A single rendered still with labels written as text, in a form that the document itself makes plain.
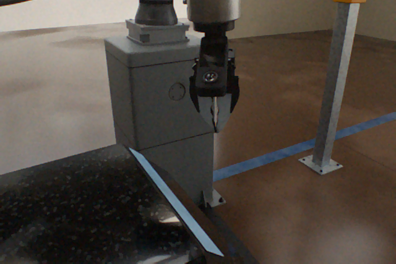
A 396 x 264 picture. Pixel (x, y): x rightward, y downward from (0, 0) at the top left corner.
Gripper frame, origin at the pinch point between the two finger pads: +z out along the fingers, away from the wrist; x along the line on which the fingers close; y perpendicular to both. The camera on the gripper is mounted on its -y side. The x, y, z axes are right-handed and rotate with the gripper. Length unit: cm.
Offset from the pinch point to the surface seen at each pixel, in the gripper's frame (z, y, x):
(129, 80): 13, 59, 39
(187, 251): 1.8, -26.9, 1.3
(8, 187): 1.2, -18.2, 32.0
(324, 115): 60, 121, -55
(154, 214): 2.0, -20.9, 7.0
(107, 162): 2.4, -8.8, 18.9
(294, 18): 106, 665, -118
